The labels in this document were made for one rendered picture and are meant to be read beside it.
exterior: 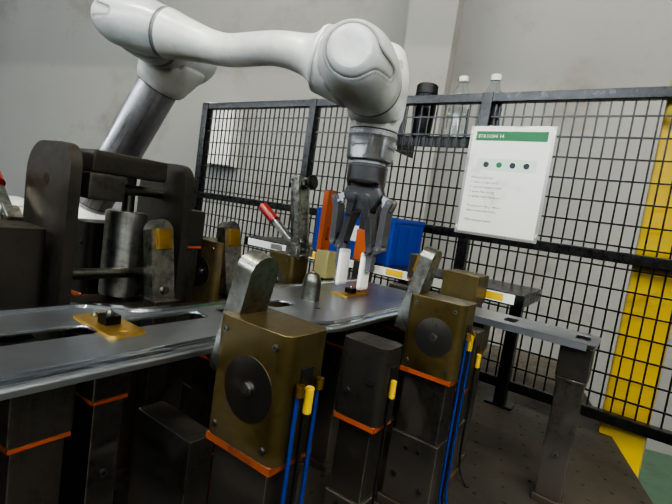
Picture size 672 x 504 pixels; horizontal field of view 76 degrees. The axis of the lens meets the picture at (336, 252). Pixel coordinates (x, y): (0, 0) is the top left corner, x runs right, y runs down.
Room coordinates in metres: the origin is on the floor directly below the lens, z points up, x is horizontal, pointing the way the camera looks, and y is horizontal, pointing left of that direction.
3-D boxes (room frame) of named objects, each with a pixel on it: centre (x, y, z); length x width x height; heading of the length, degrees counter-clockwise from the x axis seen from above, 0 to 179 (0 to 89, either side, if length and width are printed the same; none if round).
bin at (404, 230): (1.32, -0.08, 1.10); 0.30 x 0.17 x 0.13; 48
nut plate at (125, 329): (0.44, 0.22, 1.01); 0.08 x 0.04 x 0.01; 55
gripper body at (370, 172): (0.83, -0.04, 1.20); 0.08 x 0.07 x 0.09; 55
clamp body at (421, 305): (0.66, -0.19, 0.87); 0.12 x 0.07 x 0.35; 56
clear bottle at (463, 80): (1.42, -0.32, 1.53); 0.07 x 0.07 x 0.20
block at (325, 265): (0.96, 0.02, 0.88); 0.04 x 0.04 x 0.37; 56
